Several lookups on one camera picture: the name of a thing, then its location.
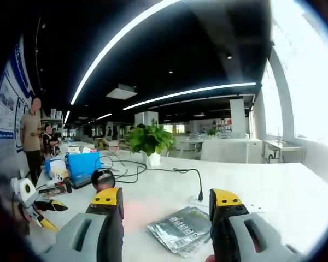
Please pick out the grey shelf with boxes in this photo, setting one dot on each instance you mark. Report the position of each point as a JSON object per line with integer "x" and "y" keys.
{"x": 53, "y": 114}

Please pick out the ceiling air conditioner unit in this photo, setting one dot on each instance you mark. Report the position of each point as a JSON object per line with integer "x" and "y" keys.
{"x": 121, "y": 91}

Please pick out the green print foil sheet goods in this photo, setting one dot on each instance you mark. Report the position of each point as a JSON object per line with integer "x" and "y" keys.
{"x": 192, "y": 249}

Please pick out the green potted plant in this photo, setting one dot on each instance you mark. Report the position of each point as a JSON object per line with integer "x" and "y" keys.
{"x": 150, "y": 139}

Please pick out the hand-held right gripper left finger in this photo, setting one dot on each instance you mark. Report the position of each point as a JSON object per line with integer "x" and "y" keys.
{"x": 109, "y": 234}

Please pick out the white power strip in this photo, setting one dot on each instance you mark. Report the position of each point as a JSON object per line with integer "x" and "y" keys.
{"x": 255, "y": 210}

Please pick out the black flat tray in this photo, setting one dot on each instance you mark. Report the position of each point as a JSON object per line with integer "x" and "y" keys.
{"x": 82, "y": 185}

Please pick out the white yellow box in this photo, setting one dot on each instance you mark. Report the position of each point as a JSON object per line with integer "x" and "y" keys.
{"x": 57, "y": 167}

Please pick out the brown cardboard box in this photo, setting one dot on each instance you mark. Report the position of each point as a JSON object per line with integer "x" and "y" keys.
{"x": 102, "y": 142}

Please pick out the blue plastic crate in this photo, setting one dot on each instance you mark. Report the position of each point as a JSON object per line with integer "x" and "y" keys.
{"x": 83, "y": 166}

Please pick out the white sink unit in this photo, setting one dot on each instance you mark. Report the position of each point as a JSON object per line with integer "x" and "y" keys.
{"x": 284, "y": 147}

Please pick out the white plant pot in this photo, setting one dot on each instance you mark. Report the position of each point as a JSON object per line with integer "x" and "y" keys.
{"x": 153, "y": 160}

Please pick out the person's right hand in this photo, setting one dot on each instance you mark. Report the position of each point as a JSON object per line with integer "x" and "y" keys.
{"x": 210, "y": 258}

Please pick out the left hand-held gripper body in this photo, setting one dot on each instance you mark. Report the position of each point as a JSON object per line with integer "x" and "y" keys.
{"x": 24, "y": 188}

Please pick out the small green plant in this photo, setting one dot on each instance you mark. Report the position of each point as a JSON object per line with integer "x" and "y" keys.
{"x": 212, "y": 131}

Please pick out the dark printed flat packet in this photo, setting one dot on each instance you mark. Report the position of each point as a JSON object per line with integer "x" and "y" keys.
{"x": 52, "y": 192}

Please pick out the straight ceiling light strip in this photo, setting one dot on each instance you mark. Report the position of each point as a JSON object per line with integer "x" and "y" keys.
{"x": 243, "y": 84}

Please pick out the blue white wall poster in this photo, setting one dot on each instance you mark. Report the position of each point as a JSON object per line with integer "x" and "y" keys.
{"x": 5, "y": 109}

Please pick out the short ceiling light strip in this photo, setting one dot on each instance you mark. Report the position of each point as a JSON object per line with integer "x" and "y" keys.
{"x": 104, "y": 116}
{"x": 67, "y": 116}

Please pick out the black barcode scanner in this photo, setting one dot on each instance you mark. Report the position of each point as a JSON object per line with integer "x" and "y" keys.
{"x": 102, "y": 177}

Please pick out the silver foil sheet goods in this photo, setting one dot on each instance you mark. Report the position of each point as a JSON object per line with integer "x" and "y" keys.
{"x": 177, "y": 226}

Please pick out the white table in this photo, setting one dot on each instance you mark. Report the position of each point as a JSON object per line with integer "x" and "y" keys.
{"x": 276, "y": 191}

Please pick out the white desk partition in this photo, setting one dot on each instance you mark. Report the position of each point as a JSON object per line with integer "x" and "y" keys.
{"x": 229, "y": 151}

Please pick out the long curved ceiling light strip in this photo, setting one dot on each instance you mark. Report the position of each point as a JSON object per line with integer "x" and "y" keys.
{"x": 166, "y": 5}

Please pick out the small black bottle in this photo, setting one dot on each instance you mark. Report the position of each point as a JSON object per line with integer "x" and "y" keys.
{"x": 69, "y": 187}

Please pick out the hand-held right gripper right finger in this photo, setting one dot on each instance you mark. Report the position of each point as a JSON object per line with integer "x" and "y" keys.
{"x": 227, "y": 234}

